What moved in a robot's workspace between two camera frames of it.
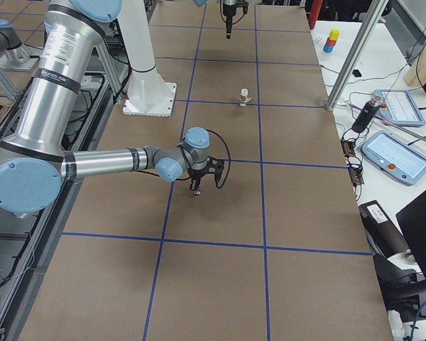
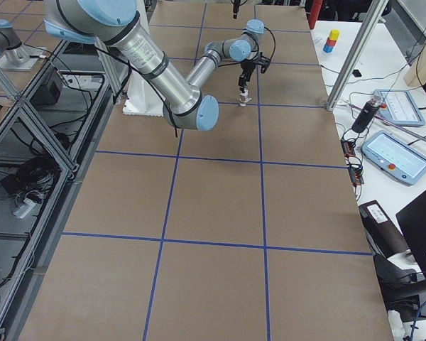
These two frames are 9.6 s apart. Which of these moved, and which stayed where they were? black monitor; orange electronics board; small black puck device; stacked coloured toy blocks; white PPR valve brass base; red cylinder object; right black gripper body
Moved: right black gripper body
Stayed: orange electronics board; red cylinder object; white PPR valve brass base; black monitor; stacked coloured toy blocks; small black puck device
